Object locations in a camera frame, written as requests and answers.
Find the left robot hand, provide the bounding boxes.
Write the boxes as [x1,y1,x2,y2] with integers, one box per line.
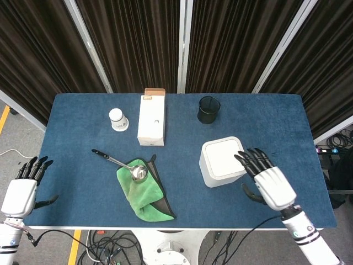
[1,156,60,218]

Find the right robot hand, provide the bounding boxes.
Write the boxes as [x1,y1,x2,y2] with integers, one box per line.
[234,147,297,212]

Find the white lidded bin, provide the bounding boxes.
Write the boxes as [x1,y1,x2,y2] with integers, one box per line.
[199,135,248,189]

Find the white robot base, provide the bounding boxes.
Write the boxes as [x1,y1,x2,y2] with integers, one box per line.
[133,229,213,265]

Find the black mesh pen holder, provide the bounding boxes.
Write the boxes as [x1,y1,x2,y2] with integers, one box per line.
[197,96,222,125]

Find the blue table mat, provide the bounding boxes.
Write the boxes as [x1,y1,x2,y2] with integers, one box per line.
[25,93,339,229]

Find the white paper cup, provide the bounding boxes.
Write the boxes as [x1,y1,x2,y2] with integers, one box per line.
[108,108,130,133]

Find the green microfiber cloth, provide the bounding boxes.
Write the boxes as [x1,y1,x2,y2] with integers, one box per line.
[116,154,177,222]

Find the white cardboard box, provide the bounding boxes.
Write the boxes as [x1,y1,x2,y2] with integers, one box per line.
[137,88,167,147]

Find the dark curtain partition screen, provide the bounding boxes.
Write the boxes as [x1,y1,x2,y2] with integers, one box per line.
[0,0,353,139]

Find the white floor cable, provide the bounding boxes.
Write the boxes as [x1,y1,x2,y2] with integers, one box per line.
[0,149,30,158]

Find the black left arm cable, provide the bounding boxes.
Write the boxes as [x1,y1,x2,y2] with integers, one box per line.
[24,228,92,251]

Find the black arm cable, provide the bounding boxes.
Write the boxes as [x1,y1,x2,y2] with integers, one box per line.
[24,228,92,251]
[228,215,284,265]

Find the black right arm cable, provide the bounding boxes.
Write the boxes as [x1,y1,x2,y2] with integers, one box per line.
[228,215,284,265]

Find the black cable bundle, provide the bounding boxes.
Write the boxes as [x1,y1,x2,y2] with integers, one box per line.
[76,230,144,265]

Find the metal ladle black handle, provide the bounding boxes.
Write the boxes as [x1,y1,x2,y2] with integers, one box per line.
[92,149,149,183]

